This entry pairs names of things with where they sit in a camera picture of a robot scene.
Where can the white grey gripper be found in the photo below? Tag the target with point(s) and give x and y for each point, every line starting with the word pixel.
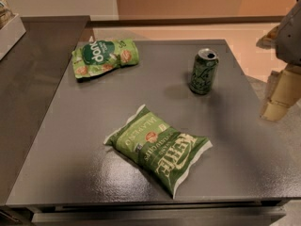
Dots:
pixel 290 37

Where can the green soda can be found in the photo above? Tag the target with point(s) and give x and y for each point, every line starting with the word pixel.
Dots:
pixel 203 74

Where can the green jalapeno kettle chip bag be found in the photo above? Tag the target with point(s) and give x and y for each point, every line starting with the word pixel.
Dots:
pixel 158 148

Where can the green rice chip bag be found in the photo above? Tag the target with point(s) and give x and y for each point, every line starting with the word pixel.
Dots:
pixel 102 56

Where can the white box at left edge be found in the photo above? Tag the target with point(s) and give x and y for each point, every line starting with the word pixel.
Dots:
pixel 11 28

